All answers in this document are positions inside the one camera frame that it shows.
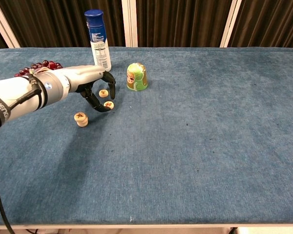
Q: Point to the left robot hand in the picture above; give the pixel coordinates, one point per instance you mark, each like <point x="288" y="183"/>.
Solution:
<point x="85" y="75"/>

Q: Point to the red-marked chess disc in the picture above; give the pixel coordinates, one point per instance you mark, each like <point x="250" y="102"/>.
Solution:
<point x="85" y="121"/>

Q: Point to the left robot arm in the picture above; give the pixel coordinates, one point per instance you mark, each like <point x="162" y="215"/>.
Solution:
<point x="56" y="85"/>

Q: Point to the blue-capped white bottle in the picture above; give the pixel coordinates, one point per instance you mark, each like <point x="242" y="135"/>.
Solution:
<point x="100" y="44"/>

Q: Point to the dark red plastic grape bunch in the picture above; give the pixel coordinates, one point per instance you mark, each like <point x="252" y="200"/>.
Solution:
<point x="47" y="64"/>

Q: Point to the green nesting doll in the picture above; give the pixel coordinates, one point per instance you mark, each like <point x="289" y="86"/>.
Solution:
<point x="136" y="78"/>

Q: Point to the white frame post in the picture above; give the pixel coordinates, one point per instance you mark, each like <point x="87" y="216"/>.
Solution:
<point x="5" y="24"/>
<point x="130" y="23"/>
<point x="230" y="23"/>

